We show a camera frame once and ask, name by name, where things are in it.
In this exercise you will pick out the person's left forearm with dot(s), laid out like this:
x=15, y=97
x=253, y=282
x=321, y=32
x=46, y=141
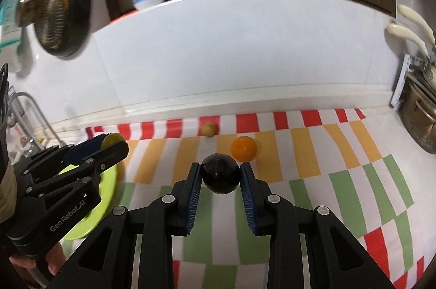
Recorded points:
x=7, y=197

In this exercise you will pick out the dark purple plum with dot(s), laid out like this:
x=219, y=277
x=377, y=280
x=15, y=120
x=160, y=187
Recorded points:
x=219, y=173

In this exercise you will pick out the round beige fruit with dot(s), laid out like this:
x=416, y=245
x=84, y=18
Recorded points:
x=208, y=129

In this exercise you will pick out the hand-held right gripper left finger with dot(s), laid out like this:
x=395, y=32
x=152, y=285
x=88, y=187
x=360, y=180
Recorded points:
x=192, y=197

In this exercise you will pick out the striped colourful table cloth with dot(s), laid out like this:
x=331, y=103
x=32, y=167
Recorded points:
x=306, y=152

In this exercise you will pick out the green plate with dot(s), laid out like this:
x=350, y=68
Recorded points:
x=107, y=187

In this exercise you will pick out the person's left hand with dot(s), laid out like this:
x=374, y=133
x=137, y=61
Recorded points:
x=51, y=258

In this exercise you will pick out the orange mandarin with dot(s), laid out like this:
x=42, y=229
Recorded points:
x=243, y=149

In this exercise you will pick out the green and white tissue pack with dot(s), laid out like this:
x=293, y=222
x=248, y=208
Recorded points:
x=12, y=33

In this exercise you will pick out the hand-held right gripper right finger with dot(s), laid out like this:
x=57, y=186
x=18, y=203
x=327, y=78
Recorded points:
x=248, y=200

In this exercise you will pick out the stainless steel pot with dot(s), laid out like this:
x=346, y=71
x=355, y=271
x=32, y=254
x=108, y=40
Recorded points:
x=419, y=118

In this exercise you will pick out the black frying pan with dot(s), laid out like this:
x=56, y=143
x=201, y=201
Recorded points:
x=73, y=3

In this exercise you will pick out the large chrome faucet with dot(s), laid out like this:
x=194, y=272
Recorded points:
x=37, y=112

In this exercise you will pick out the yellow-green round fruit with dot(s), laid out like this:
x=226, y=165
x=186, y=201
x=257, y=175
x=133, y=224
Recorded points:
x=112, y=138

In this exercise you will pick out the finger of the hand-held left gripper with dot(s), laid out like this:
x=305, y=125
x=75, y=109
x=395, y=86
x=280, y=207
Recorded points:
x=109, y=156
x=85, y=151

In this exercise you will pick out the metal dish rack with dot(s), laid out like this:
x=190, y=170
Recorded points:
x=402, y=81

